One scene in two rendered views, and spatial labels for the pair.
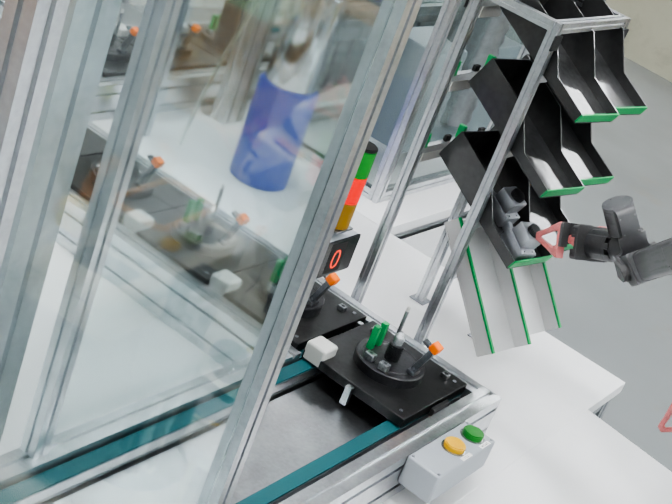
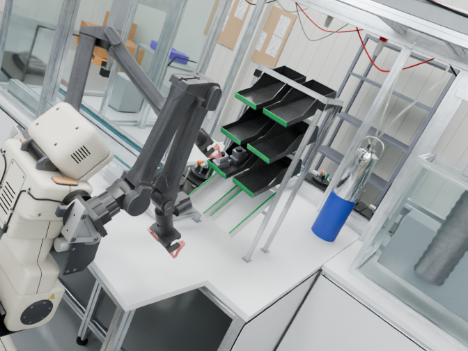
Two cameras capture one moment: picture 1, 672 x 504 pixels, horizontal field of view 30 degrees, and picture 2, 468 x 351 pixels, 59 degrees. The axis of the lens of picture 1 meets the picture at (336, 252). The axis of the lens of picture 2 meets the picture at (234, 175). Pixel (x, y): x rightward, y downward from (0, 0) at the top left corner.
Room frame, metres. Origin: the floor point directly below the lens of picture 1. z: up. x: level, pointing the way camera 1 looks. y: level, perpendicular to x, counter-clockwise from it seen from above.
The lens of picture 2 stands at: (2.41, -2.04, 1.83)
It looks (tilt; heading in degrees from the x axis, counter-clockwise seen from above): 20 degrees down; 91
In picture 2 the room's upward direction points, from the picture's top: 24 degrees clockwise
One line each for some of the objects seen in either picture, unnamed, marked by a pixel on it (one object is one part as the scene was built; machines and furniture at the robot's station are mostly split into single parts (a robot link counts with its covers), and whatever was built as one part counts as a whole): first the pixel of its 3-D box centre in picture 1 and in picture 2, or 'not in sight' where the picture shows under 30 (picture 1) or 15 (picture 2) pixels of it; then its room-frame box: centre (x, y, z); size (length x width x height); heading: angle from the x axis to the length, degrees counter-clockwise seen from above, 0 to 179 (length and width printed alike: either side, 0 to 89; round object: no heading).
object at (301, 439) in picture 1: (274, 430); (131, 161); (1.86, -0.01, 0.91); 0.84 x 0.28 x 0.10; 153
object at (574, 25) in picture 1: (480, 178); (263, 164); (2.49, -0.23, 1.26); 0.36 x 0.21 x 0.80; 153
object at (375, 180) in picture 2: not in sight; (370, 138); (3.69, 3.11, 1.07); 1.13 x 0.47 x 2.15; 145
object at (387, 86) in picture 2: not in sight; (370, 118); (3.00, 0.60, 1.56); 0.04 x 0.04 x 1.39; 63
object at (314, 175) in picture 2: not in sight; (323, 176); (2.97, 0.89, 1.01); 0.24 x 0.24 x 0.13; 63
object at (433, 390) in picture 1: (385, 370); (170, 182); (2.11, -0.17, 0.96); 0.24 x 0.24 x 0.02; 63
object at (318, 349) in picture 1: (319, 352); not in sight; (2.07, -0.04, 0.97); 0.05 x 0.05 x 0.04; 63
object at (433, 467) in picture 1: (447, 460); (124, 183); (1.94, -0.32, 0.93); 0.21 x 0.07 x 0.06; 153
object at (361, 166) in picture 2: not in sight; (359, 168); (3.01, 0.26, 1.32); 0.14 x 0.14 x 0.38
